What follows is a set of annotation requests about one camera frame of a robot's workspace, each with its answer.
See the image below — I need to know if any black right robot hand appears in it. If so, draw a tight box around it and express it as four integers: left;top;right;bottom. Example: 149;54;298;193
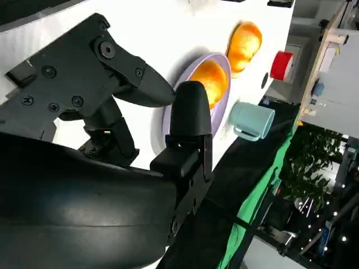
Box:
0;12;214;269

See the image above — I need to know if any orange and white bread roll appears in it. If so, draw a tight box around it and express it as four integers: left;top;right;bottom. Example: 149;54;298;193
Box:
190;61;229;110
226;21;264;80

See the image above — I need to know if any lilac plate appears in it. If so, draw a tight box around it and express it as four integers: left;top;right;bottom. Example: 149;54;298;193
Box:
162;52;233;154

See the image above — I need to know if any black cloth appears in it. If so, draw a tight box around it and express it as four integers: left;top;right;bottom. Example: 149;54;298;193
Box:
158;103;301;269

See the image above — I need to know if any green cloth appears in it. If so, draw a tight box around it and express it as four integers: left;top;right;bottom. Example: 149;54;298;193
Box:
217;133;298;269

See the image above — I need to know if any pale green mug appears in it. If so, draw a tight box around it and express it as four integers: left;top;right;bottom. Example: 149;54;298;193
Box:
228;101;276;142

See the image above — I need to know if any green leafy plant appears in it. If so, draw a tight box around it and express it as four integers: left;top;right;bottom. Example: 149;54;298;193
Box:
284;124;346;210

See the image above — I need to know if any small blue box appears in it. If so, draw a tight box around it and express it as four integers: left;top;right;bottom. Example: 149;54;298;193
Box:
313;80;326;95

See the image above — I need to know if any wooden desk board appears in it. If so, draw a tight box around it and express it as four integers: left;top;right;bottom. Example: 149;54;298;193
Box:
297;0;359;120

